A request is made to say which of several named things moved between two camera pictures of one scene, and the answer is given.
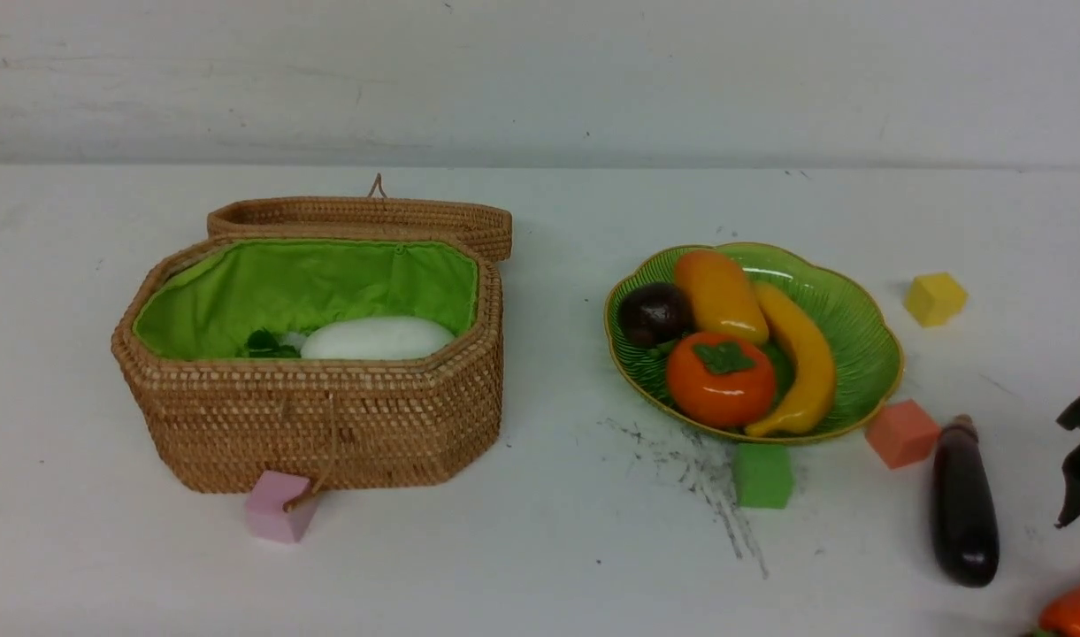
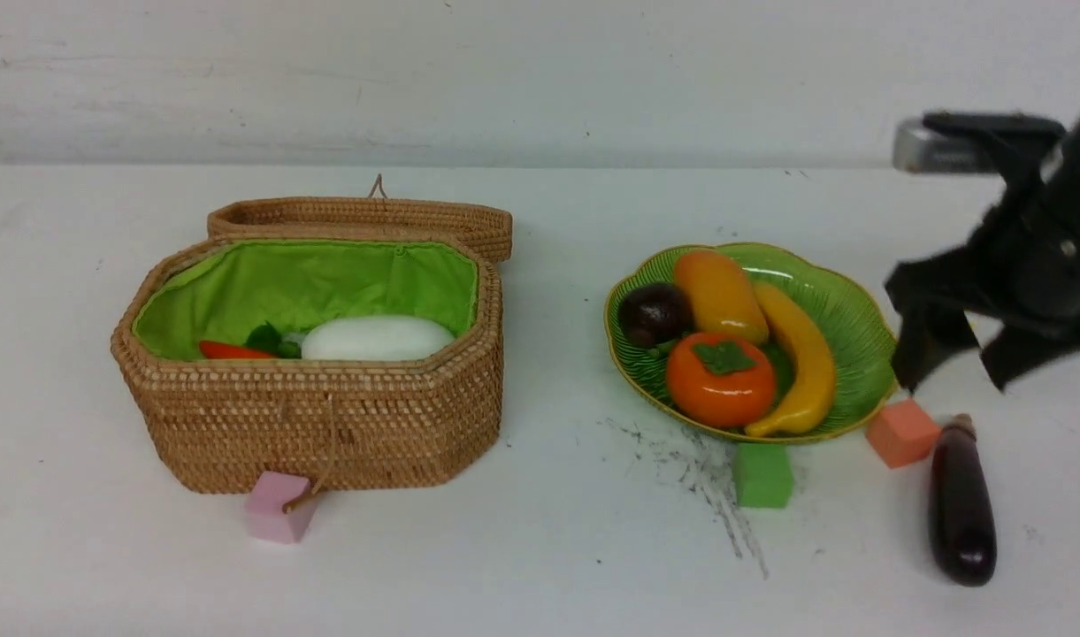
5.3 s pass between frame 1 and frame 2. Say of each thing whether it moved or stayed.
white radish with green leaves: stayed
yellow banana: stayed
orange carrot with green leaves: moved
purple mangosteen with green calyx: stayed
